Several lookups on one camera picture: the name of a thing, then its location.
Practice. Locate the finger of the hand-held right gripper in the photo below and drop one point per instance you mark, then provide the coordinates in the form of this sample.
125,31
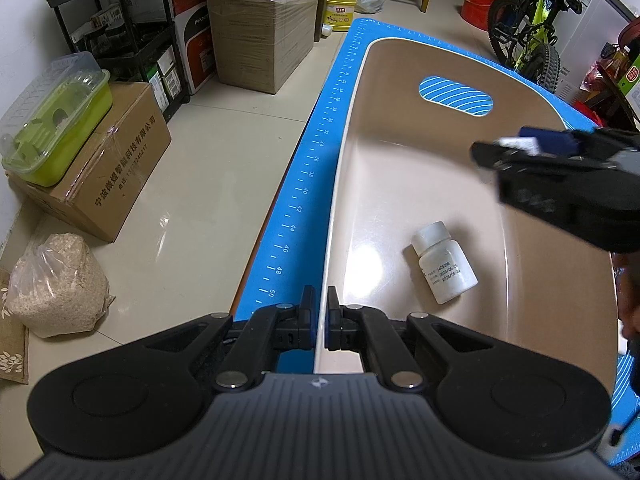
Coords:
555,142
520,160

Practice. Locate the black metal shelf rack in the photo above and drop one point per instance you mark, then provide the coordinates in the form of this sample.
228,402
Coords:
145,45

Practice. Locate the clear bag of wood shavings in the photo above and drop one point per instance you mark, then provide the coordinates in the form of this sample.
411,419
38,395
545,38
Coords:
55,285

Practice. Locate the blue silicone mat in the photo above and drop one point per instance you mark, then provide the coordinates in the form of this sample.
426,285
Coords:
300,200

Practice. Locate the brown leaf-pattern doormat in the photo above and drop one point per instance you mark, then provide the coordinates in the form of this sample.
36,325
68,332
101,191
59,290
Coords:
12,350

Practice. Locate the person's right forearm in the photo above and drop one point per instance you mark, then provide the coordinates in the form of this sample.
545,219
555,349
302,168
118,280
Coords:
631,290

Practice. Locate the red bucket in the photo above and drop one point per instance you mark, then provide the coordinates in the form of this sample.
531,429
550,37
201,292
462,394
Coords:
475,10

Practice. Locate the large taped cardboard box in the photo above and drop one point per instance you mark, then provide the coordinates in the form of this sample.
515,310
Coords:
250,35

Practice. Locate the green carton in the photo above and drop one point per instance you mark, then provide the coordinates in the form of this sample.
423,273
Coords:
632,77

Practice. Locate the beige plastic basin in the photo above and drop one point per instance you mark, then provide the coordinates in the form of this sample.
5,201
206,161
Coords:
425,185

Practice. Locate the green box with clear lid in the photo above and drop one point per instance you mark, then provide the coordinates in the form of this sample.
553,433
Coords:
60,135

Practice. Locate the green and black bicycle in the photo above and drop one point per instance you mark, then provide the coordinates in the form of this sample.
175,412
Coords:
545,60

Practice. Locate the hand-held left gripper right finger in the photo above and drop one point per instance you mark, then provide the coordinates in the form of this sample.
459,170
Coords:
330,321

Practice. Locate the white chest freezer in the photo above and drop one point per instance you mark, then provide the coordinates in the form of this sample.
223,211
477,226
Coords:
585,45

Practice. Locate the white charger plug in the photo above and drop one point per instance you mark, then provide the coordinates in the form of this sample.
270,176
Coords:
515,144

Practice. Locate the small white cup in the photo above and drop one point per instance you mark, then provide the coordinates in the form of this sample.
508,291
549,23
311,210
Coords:
327,30

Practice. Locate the white pill bottle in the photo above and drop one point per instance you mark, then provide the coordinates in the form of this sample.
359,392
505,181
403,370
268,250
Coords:
445,270

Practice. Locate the printed brown cardboard box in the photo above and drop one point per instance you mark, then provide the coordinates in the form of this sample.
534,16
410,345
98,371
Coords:
120,170

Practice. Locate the red and white appliance box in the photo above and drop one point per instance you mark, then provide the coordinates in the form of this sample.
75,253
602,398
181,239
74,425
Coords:
197,45

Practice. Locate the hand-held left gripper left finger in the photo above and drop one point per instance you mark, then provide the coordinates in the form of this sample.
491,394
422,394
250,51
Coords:
310,312

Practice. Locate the yellow detergent jug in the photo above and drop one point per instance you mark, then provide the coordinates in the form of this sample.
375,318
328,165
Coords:
341,10

